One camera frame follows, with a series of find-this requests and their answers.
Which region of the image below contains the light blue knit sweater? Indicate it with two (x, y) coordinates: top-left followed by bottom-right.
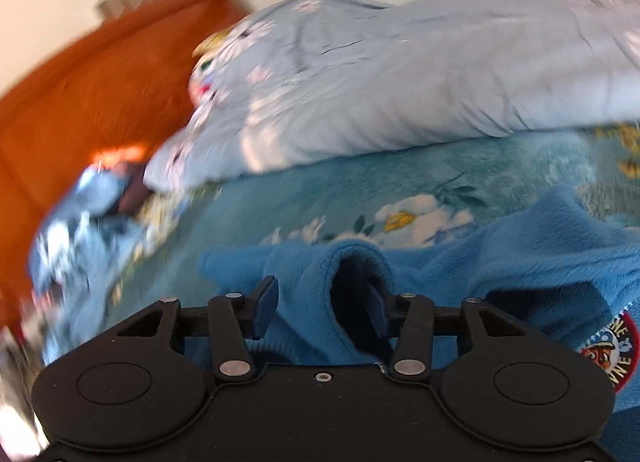
(27, 161), (157, 364)

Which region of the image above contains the orange wooden headboard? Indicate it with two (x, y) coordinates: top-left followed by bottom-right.
(1, 0), (247, 326)

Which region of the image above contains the blue fleece jacket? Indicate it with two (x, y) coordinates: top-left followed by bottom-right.
(198, 186), (639, 461)

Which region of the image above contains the light blue floral duvet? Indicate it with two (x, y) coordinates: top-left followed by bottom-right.
(144, 0), (639, 191)

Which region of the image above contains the teal floral bed blanket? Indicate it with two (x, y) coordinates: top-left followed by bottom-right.
(105, 123), (639, 325)

